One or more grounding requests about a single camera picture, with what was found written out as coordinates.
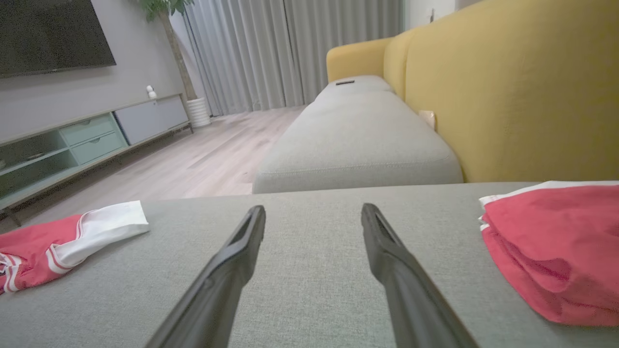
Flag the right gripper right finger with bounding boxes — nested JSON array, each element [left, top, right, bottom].
[[360, 203, 479, 348]]

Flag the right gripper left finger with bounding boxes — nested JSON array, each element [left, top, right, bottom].
[[145, 205, 266, 348]]

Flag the red shorts white trim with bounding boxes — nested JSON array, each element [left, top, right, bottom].
[[479, 180, 619, 327]]

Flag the red basketball jersey number 23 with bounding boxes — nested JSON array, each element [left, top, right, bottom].
[[0, 201, 149, 295]]

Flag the large grey sofa seat cushion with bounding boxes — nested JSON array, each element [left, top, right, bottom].
[[0, 182, 619, 348]]

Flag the white ribbed plant pot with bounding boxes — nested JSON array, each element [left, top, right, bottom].
[[187, 98, 212, 128]]

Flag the grey green TV cabinet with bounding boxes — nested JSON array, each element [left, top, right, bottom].
[[0, 93, 193, 227]]

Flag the indoor plant with trunk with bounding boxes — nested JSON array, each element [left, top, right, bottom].
[[138, 0, 199, 101]]

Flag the yellow sofa backrest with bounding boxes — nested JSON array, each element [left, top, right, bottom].
[[326, 0, 619, 184]]

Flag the grey pleated curtains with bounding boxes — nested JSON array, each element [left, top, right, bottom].
[[184, 0, 404, 116]]

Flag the black wall television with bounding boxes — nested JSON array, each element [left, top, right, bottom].
[[0, 0, 117, 79]]

